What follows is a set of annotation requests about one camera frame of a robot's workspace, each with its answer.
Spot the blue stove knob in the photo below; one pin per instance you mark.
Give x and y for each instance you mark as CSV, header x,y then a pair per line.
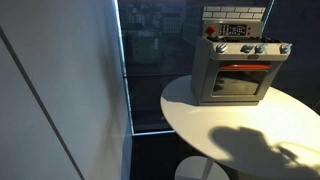
x,y
260,48
285,48
247,48
221,48

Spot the grey toy stove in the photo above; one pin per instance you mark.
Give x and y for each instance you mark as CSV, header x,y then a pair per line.
x,y
235,26

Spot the red dial on backsplash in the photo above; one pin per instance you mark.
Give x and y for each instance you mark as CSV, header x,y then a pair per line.
x,y
210,30

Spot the white round table base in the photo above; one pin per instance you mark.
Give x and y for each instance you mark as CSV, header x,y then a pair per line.
x,y
199,168

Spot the red oven door handle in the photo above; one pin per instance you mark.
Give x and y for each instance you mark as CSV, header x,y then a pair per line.
x,y
245,67

